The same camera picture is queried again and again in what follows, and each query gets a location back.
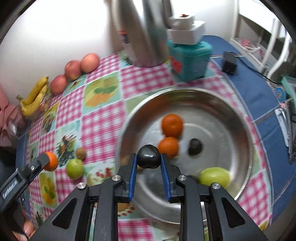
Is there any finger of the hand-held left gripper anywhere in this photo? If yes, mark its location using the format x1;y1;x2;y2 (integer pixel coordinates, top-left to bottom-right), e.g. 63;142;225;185
18;153;50;184

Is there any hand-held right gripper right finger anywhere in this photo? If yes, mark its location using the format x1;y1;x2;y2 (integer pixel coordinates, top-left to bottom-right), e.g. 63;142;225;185
160;153;269;241

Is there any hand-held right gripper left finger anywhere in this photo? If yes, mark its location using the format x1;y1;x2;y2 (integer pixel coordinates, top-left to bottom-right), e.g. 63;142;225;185
29;153;137;241

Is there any orange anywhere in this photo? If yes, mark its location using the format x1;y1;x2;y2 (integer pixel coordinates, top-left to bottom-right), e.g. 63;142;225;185
158;136;180;159
44;152;59;172
161;113;184;138

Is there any black plum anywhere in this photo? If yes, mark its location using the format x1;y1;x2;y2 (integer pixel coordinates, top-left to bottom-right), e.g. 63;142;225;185
137;144;161;169
188;138;204;156

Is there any green jujube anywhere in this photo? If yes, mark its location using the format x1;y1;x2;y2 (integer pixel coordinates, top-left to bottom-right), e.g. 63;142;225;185
66;158;84;179
199;167;231;189

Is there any stainless steel basin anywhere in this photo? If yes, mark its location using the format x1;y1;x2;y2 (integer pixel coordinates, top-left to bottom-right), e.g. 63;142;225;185
115;88;254;225

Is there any person's left hand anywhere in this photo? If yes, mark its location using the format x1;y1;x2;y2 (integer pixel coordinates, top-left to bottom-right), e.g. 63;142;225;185
10;209;36;241

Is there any brown kiwi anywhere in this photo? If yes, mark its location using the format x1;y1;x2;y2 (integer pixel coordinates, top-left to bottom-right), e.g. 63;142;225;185
75;147;87;160

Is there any clear plastic bag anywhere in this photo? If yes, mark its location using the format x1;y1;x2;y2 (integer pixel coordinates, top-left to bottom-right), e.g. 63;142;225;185
9;91;51;136

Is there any pink cloth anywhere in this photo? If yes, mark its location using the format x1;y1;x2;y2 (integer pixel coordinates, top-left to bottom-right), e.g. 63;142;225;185
0;83;26;147

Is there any pink checked tablecloth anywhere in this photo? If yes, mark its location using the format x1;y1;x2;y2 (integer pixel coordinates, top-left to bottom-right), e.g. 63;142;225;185
17;50;273;241

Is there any banana bunch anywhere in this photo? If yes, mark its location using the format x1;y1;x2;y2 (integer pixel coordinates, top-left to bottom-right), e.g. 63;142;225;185
16;76;49;117

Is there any red apple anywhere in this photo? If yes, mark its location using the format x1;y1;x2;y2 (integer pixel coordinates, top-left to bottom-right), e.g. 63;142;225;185
80;53;100;74
50;74;68;94
64;60;82;81

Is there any teal box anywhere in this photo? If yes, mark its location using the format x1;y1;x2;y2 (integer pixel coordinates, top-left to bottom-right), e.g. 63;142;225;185
167;40;213;82

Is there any blue tablecloth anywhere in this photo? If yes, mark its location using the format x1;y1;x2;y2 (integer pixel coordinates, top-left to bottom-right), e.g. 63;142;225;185
203;35;296;223

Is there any white phone stand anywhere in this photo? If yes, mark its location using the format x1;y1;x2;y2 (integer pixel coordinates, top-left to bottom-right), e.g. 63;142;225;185
274;108;295;148

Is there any black power adapter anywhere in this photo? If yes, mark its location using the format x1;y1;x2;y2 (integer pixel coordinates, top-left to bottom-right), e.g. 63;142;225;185
222;51;238;75

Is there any smartphone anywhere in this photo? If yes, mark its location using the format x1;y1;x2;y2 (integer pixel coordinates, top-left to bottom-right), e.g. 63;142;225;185
287;97;296;164

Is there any blue round lid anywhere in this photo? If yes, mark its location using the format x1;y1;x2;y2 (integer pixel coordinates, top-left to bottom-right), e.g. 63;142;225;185
275;87;287;103

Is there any stainless steel thermos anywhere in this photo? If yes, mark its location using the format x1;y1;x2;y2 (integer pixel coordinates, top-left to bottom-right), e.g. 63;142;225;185
110;0;175;68

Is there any white rectangular box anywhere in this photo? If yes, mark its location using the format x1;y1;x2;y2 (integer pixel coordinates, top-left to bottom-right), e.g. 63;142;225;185
167;20;206;45

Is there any white rack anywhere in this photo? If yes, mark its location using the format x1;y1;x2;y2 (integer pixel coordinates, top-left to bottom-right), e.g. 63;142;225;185
230;0;279;68

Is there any teal and white tray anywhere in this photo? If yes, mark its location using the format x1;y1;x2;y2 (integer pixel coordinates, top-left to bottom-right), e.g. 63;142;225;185
281;76;296;93

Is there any plastic bag with red items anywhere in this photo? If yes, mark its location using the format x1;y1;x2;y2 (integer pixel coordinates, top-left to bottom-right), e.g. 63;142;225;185
239;38;263;55

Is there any white power strip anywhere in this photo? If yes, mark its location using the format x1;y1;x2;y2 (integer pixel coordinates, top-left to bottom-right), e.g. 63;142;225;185
169;14;195;25

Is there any black cable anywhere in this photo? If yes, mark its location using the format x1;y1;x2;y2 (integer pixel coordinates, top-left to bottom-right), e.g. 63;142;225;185
235;54;282;85

